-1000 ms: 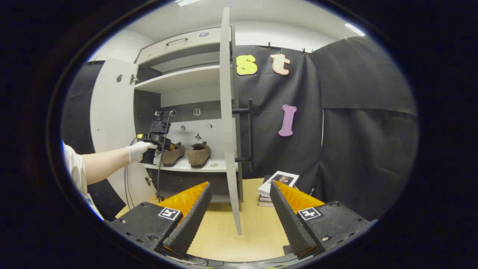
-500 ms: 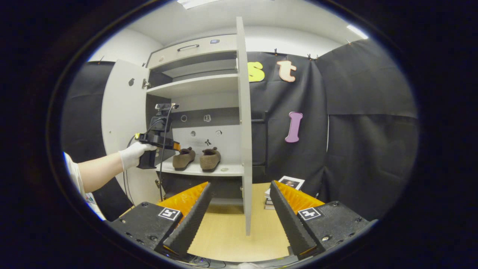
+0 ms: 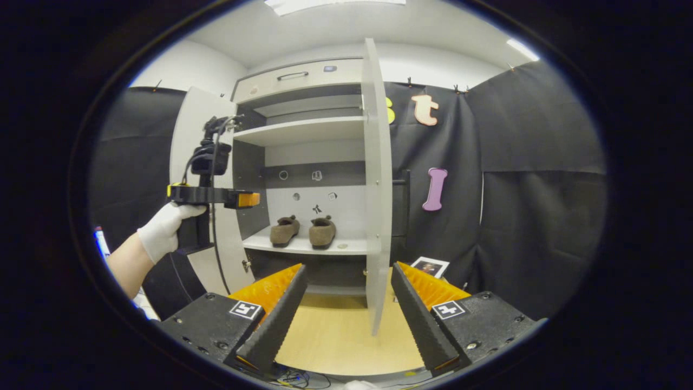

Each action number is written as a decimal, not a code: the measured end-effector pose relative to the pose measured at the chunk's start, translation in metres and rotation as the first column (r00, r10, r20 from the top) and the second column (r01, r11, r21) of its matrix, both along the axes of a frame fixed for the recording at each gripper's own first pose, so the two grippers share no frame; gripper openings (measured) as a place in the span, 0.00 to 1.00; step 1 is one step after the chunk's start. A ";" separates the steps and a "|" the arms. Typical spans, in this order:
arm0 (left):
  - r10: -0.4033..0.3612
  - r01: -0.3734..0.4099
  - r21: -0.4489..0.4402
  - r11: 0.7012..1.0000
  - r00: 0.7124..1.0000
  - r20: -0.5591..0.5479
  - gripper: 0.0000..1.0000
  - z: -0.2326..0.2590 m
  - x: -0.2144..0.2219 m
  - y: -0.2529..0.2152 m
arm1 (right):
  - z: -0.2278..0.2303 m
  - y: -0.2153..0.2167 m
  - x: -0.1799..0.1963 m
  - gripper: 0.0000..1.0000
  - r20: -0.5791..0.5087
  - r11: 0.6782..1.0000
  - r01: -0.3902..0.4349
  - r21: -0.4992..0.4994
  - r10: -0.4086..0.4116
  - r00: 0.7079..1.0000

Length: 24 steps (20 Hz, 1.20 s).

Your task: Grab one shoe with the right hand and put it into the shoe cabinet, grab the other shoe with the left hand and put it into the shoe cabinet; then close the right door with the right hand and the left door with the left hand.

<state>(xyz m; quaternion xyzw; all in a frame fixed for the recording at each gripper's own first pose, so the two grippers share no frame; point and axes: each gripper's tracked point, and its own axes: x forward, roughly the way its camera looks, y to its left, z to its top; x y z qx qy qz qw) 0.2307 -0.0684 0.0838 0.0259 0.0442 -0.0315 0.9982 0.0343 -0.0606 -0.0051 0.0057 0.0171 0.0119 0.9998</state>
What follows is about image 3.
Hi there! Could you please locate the ceiling light panel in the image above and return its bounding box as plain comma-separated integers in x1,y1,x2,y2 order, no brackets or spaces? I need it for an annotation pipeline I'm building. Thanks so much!
264,0,407,16

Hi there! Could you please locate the white framed photo card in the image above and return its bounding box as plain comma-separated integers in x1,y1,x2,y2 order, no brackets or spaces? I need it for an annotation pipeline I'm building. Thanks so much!
410,256,450,280

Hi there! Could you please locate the white shoe cabinet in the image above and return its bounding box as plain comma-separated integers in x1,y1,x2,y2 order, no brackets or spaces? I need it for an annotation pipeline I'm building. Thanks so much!
232,57,369,296

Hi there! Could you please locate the black backdrop cloth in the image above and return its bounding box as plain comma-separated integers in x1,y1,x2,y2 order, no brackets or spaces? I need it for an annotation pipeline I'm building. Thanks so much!
89,62,607,320

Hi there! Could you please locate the white cabinet drawer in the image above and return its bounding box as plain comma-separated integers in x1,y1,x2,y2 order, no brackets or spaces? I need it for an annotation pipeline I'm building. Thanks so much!
234,58,363,103

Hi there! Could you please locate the brown fuzzy shoe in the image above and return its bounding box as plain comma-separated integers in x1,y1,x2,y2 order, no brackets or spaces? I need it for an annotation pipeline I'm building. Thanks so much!
269,214,301,248
309,215,337,250

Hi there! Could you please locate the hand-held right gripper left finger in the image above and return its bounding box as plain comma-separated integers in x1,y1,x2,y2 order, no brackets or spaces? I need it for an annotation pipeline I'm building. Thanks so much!
160,264,308,374

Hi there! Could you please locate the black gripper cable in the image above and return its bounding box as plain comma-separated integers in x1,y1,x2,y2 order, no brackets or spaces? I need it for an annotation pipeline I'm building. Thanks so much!
208,130,231,296

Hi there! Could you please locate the white shoe cabinet door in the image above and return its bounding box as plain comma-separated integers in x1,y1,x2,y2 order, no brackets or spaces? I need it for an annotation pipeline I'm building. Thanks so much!
361,38,393,336
169,87,255,296

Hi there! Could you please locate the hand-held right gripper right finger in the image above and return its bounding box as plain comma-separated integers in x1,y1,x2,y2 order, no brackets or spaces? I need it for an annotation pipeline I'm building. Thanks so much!
391,262,547,377

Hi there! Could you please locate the black door handle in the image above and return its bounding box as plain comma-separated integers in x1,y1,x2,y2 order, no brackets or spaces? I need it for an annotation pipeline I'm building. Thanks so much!
391,171,411,239

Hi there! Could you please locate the bundle of cables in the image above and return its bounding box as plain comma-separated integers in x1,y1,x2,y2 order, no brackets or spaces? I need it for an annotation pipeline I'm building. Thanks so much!
271,368,331,389

